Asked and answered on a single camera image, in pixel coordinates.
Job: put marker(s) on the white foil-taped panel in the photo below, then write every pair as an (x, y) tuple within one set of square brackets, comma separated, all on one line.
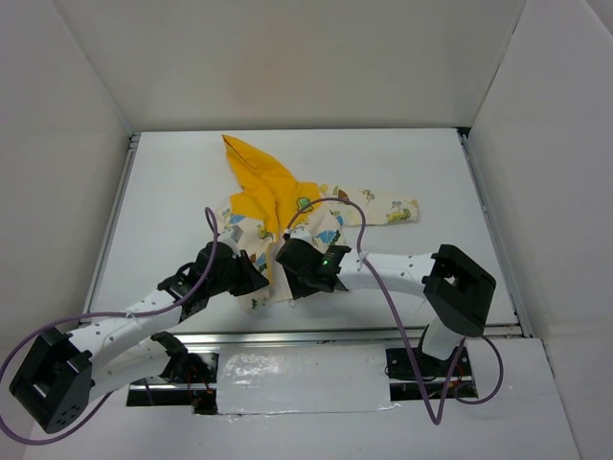
[(302, 379)]

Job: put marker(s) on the aluminium front rail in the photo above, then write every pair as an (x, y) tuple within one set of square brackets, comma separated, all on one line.
[(215, 340)]

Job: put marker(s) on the yellow hooded printed kids jacket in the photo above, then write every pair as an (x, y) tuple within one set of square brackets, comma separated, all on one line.
[(272, 199)]

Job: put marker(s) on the aluminium rail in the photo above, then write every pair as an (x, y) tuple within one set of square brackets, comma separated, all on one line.
[(517, 300), (110, 227), (215, 340)]

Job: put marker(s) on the aluminium right side rail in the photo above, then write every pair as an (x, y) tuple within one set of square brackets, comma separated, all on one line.
[(517, 300)]

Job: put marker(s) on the aluminium left side rail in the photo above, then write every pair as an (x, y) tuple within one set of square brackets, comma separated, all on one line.
[(110, 227)]

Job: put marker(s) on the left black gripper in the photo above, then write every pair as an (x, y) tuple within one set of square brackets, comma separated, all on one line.
[(250, 274)]

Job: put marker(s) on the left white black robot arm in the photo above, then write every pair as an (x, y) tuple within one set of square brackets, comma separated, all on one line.
[(63, 372)]

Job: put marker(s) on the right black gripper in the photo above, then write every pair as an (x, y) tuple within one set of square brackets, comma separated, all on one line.
[(291, 259)]

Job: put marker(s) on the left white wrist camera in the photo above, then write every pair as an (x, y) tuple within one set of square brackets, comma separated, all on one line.
[(231, 237)]

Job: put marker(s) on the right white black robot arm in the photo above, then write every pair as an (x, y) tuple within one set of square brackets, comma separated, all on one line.
[(459, 290)]

